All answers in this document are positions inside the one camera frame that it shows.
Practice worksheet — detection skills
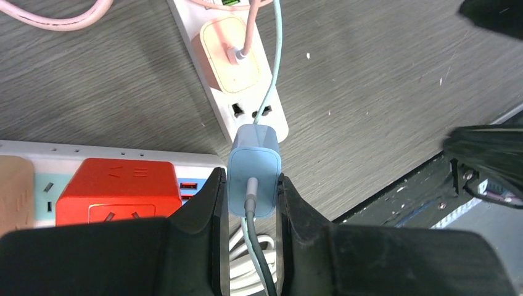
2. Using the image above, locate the red cube socket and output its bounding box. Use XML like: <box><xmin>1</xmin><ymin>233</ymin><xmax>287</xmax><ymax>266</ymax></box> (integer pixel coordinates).
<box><xmin>56</xmin><ymin>158</ymin><xmax>182</xmax><ymax>226</ymax></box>

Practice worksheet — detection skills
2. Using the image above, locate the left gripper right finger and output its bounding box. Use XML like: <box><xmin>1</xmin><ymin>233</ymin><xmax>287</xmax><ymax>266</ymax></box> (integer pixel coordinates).
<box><xmin>276</xmin><ymin>175</ymin><xmax>516</xmax><ymax>295</ymax></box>

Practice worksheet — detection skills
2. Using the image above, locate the small white power strip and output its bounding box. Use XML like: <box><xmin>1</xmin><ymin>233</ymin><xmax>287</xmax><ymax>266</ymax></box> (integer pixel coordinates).
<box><xmin>168</xmin><ymin>0</ymin><xmax>289</xmax><ymax>142</ymax></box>

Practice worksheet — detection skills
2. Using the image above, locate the tan cube socket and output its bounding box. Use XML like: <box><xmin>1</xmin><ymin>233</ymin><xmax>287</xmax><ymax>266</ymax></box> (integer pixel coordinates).
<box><xmin>1</xmin><ymin>155</ymin><xmax>35</xmax><ymax>236</ymax></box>

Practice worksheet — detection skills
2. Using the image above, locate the light blue charger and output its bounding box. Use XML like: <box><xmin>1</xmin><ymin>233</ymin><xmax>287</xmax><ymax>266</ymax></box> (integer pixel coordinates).
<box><xmin>226</xmin><ymin>123</ymin><xmax>282</xmax><ymax>218</ymax></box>

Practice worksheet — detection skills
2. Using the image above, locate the white bundled power cord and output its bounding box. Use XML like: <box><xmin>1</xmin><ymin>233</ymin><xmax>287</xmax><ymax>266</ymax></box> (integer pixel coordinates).
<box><xmin>228</xmin><ymin>232</ymin><xmax>279</xmax><ymax>296</ymax></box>

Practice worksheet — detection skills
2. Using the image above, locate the thin pink charging cable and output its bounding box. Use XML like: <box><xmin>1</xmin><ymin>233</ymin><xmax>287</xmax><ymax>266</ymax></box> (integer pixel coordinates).
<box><xmin>187</xmin><ymin>0</ymin><xmax>274</xmax><ymax>66</ymax></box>

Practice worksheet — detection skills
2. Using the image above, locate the long white colourful power strip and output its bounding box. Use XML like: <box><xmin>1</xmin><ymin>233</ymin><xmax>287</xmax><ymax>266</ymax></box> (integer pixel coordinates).
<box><xmin>1</xmin><ymin>140</ymin><xmax>225</xmax><ymax>228</ymax></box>

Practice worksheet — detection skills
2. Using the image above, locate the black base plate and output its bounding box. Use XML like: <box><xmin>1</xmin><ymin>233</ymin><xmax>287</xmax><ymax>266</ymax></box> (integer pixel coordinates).
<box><xmin>333</xmin><ymin>153</ymin><xmax>492</xmax><ymax>229</ymax></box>

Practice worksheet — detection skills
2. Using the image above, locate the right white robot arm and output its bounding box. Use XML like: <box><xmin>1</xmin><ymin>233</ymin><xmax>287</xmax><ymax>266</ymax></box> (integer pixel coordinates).
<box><xmin>443</xmin><ymin>0</ymin><xmax>522</xmax><ymax>209</ymax></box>

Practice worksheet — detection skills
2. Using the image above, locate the teal charging cable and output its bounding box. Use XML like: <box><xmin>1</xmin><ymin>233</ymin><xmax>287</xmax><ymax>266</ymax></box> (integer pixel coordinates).
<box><xmin>239</xmin><ymin>0</ymin><xmax>285</xmax><ymax>296</ymax></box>

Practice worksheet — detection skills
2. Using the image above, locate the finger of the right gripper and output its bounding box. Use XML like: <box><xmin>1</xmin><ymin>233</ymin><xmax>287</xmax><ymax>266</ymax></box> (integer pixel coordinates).
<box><xmin>458</xmin><ymin>0</ymin><xmax>522</xmax><ymax>41</ymax></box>

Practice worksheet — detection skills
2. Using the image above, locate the pink small charger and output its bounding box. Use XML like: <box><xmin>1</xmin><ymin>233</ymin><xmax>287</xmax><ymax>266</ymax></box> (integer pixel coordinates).
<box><xmin>191</xmin><ymin>14</ymin><xmax>262</xmax><ymax>94</ymax></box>

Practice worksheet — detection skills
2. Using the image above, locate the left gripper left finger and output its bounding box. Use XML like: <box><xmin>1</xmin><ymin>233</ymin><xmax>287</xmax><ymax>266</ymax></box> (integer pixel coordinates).
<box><xmin>1</xmin><ymin>168</ymin><xmax>227</xmax><ymax>295</ymax></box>

